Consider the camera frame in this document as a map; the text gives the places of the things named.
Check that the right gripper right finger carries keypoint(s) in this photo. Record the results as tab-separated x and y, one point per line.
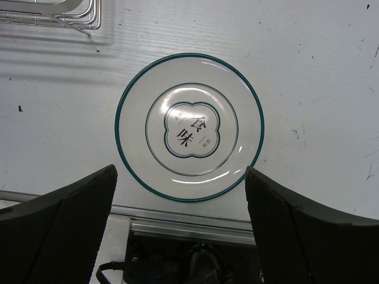
302	241

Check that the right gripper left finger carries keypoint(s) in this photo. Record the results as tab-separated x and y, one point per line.
55	238

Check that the white plate teal rim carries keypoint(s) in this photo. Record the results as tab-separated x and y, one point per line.
187	126

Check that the aluminium table rail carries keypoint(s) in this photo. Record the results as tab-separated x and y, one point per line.
184	225

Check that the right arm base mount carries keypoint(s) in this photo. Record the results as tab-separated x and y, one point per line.
158	258

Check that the silver wire dish rack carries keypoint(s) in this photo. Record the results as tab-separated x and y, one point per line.
81	16

